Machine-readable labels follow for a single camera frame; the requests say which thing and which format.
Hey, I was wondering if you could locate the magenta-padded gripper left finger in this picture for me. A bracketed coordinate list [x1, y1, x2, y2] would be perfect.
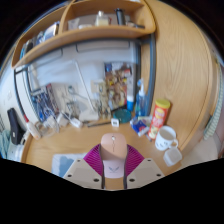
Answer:
[62, 143, 107, 190]

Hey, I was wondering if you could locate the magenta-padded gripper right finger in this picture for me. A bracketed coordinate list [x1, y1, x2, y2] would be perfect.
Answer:
[123, 143, 165, 190]

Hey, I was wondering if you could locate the pink computer mouse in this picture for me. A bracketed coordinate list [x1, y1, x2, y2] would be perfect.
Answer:
[99, 133, 129, 179]

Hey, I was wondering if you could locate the pale blue patterned mouse pad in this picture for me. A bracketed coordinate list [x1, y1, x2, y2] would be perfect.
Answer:
[51, 152, 88, 178]

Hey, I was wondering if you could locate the blue tissue packet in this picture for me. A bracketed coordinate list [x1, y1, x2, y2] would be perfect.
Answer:
[129, 116, 153, 138]

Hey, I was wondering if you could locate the black pen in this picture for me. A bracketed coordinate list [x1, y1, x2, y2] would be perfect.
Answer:
[87, 121, 112, 128]

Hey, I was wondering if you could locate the white printed mug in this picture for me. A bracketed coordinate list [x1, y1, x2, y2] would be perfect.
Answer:
[154, 125, 179, 152]

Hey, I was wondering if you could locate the clear plastic container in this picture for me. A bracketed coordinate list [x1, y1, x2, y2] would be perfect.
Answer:
[162, 146, 183, 167]

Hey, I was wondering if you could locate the white power strip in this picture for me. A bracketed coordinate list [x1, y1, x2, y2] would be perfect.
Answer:
[68, 116, 84, 129]

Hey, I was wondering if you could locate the small white cube clock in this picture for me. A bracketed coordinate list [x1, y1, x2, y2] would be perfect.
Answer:
[110, 117, 120, 128]

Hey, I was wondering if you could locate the white desk lamp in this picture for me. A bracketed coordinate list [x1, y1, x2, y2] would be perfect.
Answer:
[73, 59, 101, 122]

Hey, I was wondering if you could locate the teal round dish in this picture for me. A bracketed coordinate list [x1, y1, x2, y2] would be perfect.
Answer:
[116, 108, 133, 124]

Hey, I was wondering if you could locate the red chip can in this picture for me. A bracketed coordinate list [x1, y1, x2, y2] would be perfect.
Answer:
[147, 98, 171, 140]

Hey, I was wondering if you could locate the blue spray bottle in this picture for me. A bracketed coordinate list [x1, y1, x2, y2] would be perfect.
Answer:
[134, 78, 149, 118]

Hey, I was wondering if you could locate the wooden robot figure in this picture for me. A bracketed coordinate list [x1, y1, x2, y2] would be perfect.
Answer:
[94, 83, 112, 120]

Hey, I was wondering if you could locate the blue model kit box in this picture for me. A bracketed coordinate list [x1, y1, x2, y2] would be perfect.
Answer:
[31, 83, 61, 123]

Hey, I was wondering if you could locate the white patterned bed sheet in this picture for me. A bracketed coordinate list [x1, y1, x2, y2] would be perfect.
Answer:
[6, 143, 26, 163]

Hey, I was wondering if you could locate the colourful picture card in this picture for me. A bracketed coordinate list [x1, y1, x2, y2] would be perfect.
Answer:
[103, 62, 134, 111]

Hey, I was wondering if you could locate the black bag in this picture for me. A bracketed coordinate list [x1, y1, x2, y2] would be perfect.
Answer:
[6, 107, 25, 146]

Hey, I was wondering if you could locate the green blanket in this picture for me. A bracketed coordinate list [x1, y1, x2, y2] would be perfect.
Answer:
[0, 129, 11, 159]

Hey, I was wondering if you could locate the green striped cloth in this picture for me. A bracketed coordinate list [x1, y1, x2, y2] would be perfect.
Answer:
[203, 64, 224, 141]

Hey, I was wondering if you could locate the wooden shelf unit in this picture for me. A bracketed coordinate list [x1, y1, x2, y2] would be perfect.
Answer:
[10, 0, 157, 69]

